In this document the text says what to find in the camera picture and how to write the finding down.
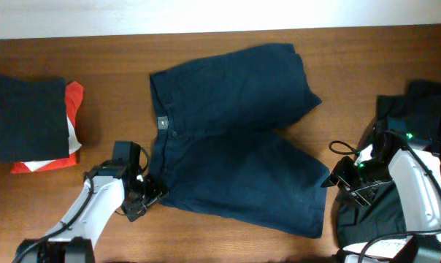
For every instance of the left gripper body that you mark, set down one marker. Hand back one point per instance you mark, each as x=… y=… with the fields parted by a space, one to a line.
x=147 y=195

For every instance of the dark blue shorts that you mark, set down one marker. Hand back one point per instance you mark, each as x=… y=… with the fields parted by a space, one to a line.
x=218 y=148

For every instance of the red and white folded garment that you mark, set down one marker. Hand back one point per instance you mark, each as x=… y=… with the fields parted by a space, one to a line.
x=73 y=98

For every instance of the black folded cloth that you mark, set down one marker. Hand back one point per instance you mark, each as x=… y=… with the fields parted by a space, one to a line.
x=33 y=120

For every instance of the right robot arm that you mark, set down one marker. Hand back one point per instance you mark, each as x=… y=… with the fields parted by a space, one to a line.
x=407 y=161

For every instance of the pile of dark clothes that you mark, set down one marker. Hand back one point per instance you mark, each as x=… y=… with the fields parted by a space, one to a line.
x=390 y=188

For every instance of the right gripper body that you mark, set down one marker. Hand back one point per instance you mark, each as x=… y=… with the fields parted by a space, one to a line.
x=347 y=183

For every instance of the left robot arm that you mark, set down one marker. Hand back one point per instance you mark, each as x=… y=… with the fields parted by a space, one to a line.
x=120 y=186

